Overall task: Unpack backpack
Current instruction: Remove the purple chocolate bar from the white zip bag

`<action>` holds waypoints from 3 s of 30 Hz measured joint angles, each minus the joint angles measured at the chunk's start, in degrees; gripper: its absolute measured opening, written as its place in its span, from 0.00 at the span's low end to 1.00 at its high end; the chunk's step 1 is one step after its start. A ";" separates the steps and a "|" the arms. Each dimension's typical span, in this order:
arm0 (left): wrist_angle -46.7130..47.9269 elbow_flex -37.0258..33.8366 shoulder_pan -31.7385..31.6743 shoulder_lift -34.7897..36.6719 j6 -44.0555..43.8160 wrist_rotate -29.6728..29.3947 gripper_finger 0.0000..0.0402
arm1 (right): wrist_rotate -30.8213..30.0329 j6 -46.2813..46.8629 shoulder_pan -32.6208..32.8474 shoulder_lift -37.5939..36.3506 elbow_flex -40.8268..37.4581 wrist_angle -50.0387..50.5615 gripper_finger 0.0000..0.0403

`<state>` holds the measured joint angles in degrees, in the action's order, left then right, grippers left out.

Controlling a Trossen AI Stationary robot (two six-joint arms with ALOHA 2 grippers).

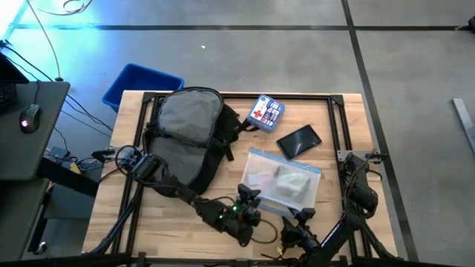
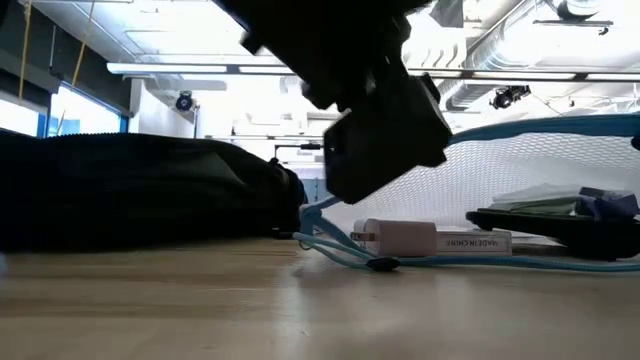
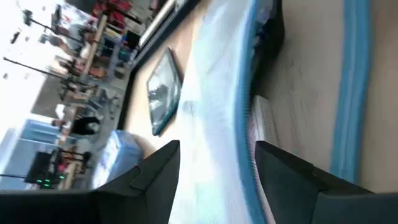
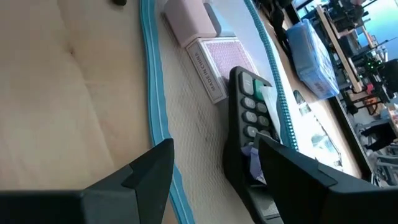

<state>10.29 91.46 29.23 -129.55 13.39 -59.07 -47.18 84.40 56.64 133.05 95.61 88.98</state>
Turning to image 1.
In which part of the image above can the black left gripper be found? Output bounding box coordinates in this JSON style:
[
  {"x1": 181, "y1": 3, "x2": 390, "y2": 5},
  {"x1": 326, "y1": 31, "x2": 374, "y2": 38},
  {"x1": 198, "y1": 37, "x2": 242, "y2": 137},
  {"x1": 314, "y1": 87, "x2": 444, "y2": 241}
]
[{"x1": 224, "y1": 184, "x2": 262, "y2": 246}]

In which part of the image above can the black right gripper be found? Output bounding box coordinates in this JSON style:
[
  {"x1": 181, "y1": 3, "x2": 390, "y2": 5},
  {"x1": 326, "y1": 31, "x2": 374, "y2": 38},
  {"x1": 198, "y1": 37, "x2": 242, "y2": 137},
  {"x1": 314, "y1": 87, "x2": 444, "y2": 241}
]
[{"x1": 281, "y1": 207, "x2": 321, "y2": 257}]

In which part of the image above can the clear blue-trimmed zip pouch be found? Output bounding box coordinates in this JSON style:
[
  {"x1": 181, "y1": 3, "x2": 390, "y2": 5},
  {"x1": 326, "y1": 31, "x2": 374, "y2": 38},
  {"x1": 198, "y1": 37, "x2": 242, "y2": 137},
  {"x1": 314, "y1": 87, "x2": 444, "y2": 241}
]
[{"x1": 239, "y1": 147, "x2": 323, "y2": 219}]

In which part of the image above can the blue first aid kit box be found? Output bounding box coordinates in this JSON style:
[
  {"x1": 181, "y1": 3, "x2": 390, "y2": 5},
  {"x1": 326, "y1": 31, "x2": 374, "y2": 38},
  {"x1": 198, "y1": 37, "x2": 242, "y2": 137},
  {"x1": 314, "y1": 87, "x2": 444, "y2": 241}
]
[{"x1": 246, "y1": 94, "x2": 286, "y2": 134}]

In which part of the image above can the black and grey backpack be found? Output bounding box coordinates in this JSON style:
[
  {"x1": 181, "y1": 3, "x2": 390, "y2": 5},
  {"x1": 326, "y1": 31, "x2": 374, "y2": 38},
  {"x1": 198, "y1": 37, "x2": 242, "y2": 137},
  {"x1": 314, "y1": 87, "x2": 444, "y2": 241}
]
[{"x1": 142, "y1": 87, "x2": 257, "y2": 197}]

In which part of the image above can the pink sticky note pad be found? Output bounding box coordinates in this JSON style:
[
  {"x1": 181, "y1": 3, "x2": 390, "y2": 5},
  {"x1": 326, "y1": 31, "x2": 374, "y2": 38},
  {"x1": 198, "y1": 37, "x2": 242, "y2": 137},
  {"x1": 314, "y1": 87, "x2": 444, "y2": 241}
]
[{"x1": 247, "y1": 171, "x2": 274, "y2": 186}]

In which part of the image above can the blue plastic bin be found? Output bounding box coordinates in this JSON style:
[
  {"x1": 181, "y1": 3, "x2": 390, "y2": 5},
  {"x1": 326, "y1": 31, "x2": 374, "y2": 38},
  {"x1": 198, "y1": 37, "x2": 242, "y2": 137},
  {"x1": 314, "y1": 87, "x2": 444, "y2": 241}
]
[{"x1": 102, "y1": 62, "x2": 186, "y2": 113}]

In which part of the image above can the black desk foot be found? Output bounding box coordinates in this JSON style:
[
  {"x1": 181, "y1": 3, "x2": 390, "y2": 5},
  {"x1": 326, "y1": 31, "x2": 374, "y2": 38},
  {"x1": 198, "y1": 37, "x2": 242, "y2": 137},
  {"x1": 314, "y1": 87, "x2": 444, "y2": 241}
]
[{"x1": 36, "y1": 156, "x2": 102, "y2": 198}]

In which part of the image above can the black power adapter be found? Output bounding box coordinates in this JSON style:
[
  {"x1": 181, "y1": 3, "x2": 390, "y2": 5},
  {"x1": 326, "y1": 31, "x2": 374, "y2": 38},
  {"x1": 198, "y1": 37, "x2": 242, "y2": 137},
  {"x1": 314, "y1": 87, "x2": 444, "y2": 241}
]
[{"x1": 47, "y1": 145, "x2": 72, "y2": 161}]

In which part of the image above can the grey metal bar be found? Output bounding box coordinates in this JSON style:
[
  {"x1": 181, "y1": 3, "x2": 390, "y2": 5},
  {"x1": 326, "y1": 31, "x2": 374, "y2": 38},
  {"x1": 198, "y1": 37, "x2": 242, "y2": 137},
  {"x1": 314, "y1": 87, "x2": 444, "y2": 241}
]
[{"x1": 451, "y1": 97, "x2": 475, "y2": 156}]

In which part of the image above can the black caster wheel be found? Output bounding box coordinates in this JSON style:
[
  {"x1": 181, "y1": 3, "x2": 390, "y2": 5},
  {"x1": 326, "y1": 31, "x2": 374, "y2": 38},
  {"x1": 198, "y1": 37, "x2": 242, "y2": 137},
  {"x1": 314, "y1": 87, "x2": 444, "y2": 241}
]
[{"x1": 32, "y1": 240, "x2": 50, "y2": 257}]

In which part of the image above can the dark grey desk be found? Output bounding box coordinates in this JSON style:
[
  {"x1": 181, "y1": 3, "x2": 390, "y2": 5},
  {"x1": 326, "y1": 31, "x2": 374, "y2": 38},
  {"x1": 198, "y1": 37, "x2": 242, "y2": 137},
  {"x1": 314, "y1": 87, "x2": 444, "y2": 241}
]
[
  {"x1": 0, "y1": 80, "x2": 71, "y2": 182},
  {"x1": 0, "y1": 177, "x2": 52, "y2": 263}
]

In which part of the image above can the black computer mouse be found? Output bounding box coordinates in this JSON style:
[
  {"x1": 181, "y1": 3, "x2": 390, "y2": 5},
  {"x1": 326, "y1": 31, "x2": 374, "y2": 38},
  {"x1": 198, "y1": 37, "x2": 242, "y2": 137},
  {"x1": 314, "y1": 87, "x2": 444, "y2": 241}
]
[{"x1": 19, "y1": 102, "x2": 42, "y2": 134}]

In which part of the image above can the black floor object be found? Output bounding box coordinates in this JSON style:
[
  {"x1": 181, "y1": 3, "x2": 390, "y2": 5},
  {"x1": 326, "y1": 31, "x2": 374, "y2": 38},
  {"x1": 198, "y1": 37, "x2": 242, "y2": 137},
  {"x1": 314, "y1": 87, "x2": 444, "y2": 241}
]
[{"x1": 456, "y1": 15, "x2": 475, "y2": 35}]

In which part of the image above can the black laptop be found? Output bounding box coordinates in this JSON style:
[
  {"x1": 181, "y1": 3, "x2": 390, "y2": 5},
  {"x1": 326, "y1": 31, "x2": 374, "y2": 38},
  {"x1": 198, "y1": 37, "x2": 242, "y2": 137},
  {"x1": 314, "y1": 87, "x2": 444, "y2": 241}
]
[{"x1": 0, "y1": 50, "x2": 31, "y2": 112}]

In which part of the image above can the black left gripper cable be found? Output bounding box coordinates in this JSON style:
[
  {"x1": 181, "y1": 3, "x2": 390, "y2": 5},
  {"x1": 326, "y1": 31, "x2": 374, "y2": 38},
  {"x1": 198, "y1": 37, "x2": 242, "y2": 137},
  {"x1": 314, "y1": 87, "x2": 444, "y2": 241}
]
[{"x1": 252, "y1": 218, "x2": 279, "y2": 245}]

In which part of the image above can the black aluminium rig frame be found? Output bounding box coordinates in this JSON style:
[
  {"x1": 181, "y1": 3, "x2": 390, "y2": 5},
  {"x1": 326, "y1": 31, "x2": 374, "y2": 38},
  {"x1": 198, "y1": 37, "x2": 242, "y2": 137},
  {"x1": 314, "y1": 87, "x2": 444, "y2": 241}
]
[{"x1": 87, "y1": 90, "x2": 400, "y2": 267}]

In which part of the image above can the black floor cable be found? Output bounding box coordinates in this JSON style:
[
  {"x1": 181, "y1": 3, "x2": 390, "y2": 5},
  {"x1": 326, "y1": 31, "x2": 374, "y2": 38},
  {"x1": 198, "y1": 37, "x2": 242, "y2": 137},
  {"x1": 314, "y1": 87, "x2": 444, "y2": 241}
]
[{"x1": 0, "y1": 39, "x2": 114, "y2": 133}]

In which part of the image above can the pale floor cable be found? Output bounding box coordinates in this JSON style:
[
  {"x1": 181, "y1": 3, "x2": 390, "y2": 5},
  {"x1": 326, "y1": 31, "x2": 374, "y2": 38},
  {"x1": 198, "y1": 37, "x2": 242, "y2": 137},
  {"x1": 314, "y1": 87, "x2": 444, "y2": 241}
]
[{"x1": 24, "y1": 0, "x2": 65, "y2": 82}]

